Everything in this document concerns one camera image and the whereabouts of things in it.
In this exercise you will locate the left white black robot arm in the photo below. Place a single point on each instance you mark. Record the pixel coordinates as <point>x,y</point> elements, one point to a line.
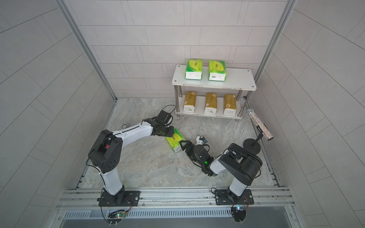
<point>106,151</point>

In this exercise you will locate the right circuit board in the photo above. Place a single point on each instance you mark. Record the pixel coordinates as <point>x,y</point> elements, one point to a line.
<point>238,214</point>

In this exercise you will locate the sparkly tube on black stand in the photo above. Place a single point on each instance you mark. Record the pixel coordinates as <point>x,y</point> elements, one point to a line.
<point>252,145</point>

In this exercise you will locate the circuit board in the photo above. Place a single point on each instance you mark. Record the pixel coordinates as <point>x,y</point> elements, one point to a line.
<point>238,214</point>
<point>117,216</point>

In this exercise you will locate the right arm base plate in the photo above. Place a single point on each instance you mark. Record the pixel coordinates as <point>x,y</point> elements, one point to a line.
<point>224,197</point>

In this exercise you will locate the green tissue pack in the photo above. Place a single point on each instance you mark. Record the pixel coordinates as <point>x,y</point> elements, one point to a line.
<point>174,141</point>
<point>193,69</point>
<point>217,71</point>

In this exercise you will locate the left circuit board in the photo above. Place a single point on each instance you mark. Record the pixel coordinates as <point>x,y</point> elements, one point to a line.
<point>117,216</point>

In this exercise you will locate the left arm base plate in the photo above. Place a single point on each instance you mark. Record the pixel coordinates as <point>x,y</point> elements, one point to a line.
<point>122,199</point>

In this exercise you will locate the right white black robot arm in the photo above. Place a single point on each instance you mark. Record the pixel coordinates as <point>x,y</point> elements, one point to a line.
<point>243,165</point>

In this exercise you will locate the aluminium rail frame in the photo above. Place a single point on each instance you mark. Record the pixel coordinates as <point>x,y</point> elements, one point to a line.
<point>186,197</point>

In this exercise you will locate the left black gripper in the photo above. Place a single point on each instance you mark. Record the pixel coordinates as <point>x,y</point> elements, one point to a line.
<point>171,132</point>

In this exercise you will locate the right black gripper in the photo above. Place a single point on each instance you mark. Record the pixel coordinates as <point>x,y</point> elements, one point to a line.
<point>189,144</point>

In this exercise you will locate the gold tissue pack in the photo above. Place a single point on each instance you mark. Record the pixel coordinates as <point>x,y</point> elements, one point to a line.
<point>230,107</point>
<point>190,102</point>
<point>211,104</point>

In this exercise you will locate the white two-tier shelf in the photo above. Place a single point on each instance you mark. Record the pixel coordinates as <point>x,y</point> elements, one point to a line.
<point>237,79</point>

